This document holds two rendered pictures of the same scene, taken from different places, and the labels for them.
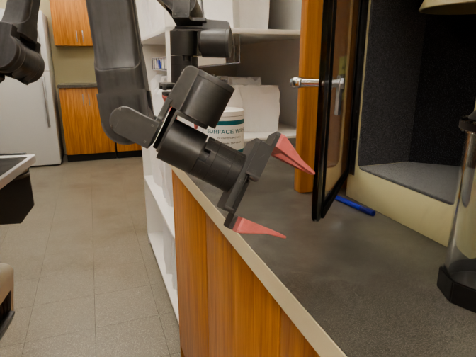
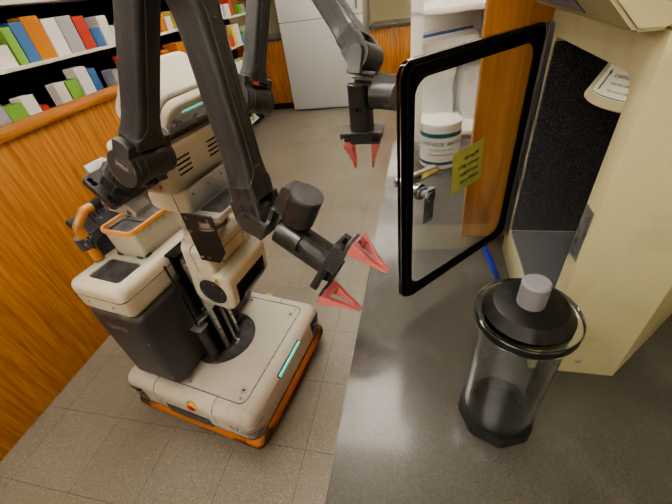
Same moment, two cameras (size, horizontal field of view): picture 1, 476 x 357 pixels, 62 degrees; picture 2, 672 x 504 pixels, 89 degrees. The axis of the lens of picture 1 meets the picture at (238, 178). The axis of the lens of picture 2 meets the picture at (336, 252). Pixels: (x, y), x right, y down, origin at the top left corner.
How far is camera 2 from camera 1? 41 cm
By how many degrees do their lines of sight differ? 39
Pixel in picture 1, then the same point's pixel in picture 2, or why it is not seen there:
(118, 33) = (235, 163)
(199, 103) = (290, 216)
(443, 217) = not seen: hidden behind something
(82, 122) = (388, 64)
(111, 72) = (234, 190)
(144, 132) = (257, 231)
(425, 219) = not seen: hidden behind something
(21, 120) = (339, 64)
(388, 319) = (395, 400)
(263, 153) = (336, 256)
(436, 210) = not seen: hidden behind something
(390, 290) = (424, 376)
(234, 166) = (318, 260)
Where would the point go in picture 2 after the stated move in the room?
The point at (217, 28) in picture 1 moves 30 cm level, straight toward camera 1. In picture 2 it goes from (384, 82) to (310, 134)
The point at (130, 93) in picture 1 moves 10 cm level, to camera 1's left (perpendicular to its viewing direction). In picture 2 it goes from (247, 204) to (208, 195)
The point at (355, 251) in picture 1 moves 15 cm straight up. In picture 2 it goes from (439, 324) to (444, 264)
